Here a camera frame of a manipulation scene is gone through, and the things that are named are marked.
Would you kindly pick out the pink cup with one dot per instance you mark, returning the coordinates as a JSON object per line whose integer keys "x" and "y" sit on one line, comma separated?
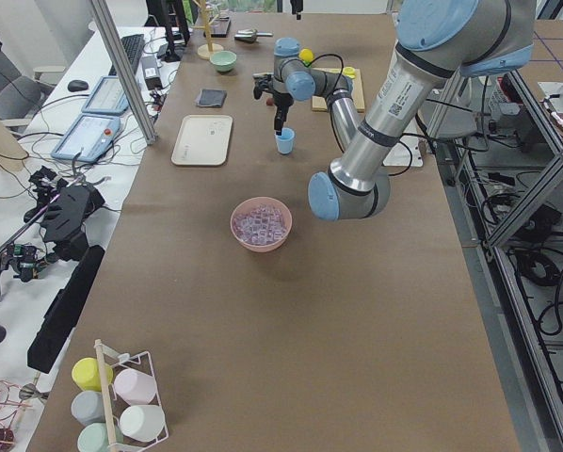
{"x": 135, "y": 387}

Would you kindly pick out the grey folded cloth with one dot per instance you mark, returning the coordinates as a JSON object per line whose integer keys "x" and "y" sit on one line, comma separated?
{"x": 211, "y": 98}

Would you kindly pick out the pink bowl of ice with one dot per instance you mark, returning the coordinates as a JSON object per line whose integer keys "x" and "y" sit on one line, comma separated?
{"x": 261, "y": 224}

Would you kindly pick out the mint cup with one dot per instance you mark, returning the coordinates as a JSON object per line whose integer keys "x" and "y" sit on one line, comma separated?
{"x": 93, "y": 438}

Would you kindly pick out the steel ice scoop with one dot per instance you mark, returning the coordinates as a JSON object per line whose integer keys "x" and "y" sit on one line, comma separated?
{"x": 251, "y": 35}

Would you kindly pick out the teach pendant far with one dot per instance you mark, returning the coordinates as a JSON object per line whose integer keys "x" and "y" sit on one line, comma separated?
{"x": 107, "y": 98}

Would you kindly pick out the wooden cup tree stand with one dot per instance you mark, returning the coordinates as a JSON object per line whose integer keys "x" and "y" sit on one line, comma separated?
{"x": 209, "y": 15}

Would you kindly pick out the black power adapter box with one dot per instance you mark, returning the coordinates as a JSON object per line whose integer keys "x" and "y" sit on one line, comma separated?
{"x": 151, "y": 73}

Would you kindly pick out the yellow cup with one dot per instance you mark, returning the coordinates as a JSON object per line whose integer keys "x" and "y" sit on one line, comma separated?
{"x": 85, "y": 374}

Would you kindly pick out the grey cup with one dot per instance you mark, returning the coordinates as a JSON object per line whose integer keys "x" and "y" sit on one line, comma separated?
{"x": 88, "y": 408}

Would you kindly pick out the cream rabbit tray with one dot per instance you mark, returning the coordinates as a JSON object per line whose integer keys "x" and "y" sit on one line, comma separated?
{"x": 202, "y": 141}

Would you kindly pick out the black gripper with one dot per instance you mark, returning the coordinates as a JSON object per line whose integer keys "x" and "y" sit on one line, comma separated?
{"x": 281, "y": 101}

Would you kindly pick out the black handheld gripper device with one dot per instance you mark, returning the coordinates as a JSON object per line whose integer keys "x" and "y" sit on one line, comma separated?
{"x": 64, "y": 218}

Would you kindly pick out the black keyboard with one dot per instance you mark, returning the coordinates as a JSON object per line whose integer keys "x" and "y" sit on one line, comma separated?
{"x": 133, "y": 47}

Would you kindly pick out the white wire cup rack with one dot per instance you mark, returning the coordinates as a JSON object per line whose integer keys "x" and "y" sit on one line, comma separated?
{"x": 110, "y": 364}

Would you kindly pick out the wooden cutting board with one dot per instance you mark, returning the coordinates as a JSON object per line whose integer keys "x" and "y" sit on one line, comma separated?
{"x": 319, "y": 105}

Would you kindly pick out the mint green bowl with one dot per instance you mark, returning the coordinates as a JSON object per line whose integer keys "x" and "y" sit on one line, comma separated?
{"x": 223, "y": 61}

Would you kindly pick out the white cup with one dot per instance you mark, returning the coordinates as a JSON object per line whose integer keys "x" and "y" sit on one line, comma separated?
{"x": 142, "y": 422}

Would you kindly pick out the teach pendant near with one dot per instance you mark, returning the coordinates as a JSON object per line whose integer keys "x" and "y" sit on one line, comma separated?
{"x": 88, "y": 139}

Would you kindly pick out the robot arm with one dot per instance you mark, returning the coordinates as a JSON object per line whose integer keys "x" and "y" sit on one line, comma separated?
{"x": 435, "y": 39}

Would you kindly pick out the lemon half slice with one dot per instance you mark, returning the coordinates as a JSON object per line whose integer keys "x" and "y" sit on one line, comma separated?
{"x": 349, "y": 72}

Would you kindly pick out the black computer mouse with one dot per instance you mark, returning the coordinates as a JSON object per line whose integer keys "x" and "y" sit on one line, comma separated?
{"x": 77, "y": 85}

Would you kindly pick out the aluminium frame post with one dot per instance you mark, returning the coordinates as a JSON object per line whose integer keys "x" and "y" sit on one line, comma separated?
{"x": 112, "y": 41}

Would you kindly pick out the light blue cup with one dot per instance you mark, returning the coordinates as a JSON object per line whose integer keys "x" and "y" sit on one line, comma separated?
{"x": 285, "y": 141}

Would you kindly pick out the yellow lemon lower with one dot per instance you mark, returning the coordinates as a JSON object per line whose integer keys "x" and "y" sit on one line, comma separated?
{"x": 306, "y": 55}

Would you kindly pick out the teach pendant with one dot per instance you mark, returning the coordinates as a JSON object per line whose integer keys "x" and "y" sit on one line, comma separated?
{"x": 107, "y": 98}
{"x": 88, "y": 139}

